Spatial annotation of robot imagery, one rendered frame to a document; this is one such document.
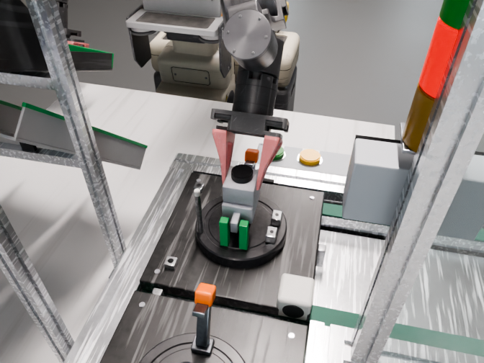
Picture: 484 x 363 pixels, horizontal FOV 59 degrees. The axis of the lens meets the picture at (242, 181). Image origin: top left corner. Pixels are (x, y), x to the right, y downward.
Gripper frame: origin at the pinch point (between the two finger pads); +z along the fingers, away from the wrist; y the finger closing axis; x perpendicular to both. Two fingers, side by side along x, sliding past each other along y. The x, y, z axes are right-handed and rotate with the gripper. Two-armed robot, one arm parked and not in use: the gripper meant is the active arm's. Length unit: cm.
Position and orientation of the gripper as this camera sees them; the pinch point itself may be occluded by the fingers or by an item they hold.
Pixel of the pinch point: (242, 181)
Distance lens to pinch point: 58.8
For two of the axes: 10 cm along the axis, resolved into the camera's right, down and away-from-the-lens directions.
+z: -1.5, 9.9, 0.5
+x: 1.5, -0.3, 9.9
